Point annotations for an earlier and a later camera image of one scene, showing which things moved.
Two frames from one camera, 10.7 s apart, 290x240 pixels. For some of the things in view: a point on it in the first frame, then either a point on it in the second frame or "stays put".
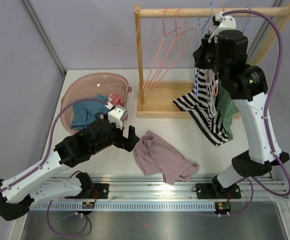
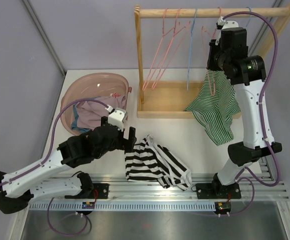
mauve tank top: x=156 y=156 -> x=90 y=113
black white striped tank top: x=202 y=105 -> x=149 y=161
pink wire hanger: x=223 y=10 -> x=212 y=37
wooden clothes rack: x=155 y=99 stays put
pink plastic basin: x=89 y=86 stays put
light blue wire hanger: x=196 y=74 -> x=189 y=47
